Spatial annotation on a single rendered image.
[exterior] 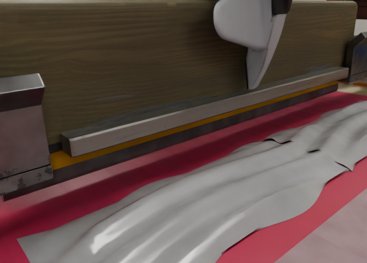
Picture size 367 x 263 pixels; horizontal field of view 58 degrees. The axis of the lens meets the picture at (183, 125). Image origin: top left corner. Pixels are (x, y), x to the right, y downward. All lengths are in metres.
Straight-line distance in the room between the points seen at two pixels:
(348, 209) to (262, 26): 0.12
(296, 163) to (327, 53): 0.17
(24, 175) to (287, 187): 0.13
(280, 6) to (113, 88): 0.12
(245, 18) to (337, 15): 0.16
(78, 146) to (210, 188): 0.08
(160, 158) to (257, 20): 0.11
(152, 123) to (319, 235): 0.10
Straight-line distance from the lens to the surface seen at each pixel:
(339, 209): 0.19
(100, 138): 0.18
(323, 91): 0.40
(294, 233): 0.17
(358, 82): 0.50
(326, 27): 0.36
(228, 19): 0.21
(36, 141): 0.17
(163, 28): 0.21
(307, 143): 0.26
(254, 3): 0.23
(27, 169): 0.17
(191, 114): 0.21
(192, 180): 0.19
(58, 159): 0.20
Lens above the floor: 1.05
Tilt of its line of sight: 19 degrees down
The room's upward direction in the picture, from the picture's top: 1 degrees counter-clockwise
